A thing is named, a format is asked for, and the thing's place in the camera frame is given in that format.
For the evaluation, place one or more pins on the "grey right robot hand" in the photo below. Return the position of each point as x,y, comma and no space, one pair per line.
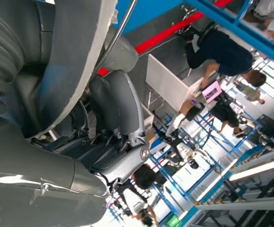
32,194

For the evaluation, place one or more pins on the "black round stool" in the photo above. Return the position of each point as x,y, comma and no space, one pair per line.
186,18

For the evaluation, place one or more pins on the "red barrier belt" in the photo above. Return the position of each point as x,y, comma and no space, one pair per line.
170,31

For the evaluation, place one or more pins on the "brown cardboard box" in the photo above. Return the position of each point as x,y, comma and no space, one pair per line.
186,108

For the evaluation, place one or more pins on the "ceiling light bar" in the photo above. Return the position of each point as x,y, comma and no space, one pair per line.
257,169

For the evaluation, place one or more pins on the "white desk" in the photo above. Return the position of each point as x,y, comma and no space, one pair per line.
165,81

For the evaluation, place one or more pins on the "blue metal shelf rack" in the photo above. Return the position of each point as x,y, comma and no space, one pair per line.
151,12

